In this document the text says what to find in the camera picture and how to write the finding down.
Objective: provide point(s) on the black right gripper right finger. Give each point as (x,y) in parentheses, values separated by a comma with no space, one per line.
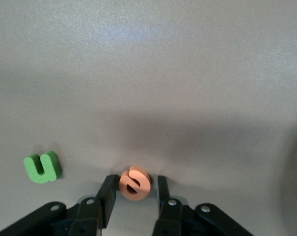
(164,191)

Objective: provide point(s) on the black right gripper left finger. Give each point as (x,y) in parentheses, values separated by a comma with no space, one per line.
(109,196)

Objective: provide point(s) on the orange foam letter e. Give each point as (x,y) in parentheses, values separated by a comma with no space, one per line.
(138,182)

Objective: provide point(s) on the green foam letter n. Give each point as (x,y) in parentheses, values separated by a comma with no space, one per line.
(31,169)

